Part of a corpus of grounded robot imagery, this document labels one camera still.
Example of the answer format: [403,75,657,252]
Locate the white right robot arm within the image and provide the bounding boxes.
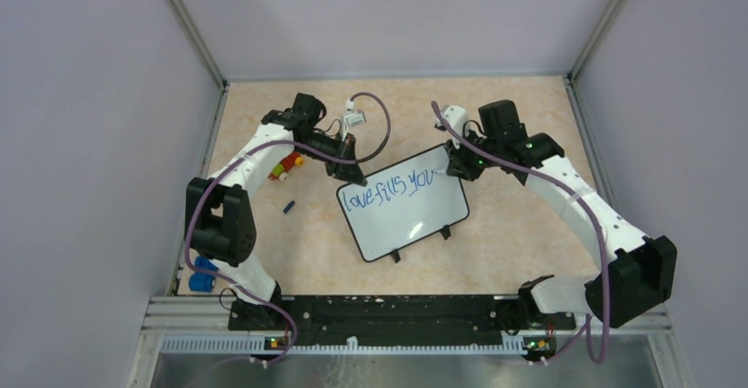
[432,100,677,328]

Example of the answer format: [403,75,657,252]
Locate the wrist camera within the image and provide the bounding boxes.
[340,99,366,138]
[435,105,468,149]

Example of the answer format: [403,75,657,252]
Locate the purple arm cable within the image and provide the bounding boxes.
[182,90,393,369]
[430,101,612,365]

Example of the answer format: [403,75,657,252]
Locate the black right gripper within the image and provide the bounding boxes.
[445,126,502,183]

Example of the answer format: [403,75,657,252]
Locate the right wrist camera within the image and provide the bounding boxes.
[435,105,468,149]

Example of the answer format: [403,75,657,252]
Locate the aluminium frame rails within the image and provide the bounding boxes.
[126,0,692,387]

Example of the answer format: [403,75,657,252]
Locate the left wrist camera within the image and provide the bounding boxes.
[340,99,366,138]

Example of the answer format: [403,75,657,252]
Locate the blue marker cap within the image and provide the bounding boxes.
[283,200,295,214]

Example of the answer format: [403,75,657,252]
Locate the black framed whiteboard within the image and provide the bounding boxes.
[336,145,470,263]

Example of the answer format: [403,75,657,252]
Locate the white slotted cable duct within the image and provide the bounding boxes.
[160,335,527,355]

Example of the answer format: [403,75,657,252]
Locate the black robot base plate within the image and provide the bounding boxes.
[228,295,577,334]

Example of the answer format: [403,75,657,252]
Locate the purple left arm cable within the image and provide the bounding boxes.
[182,90,393,369]

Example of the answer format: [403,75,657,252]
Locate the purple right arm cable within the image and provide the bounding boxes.
[430,101,612,365]

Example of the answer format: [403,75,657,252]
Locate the blue toy car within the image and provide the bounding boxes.
[188,256,219,294]

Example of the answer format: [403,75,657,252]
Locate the colourful toy brick car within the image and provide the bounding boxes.
[268,152,304,182]

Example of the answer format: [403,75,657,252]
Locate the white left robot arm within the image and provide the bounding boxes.
[184,93,367,329]

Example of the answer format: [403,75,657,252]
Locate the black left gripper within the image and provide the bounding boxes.
[296,131,367,187]

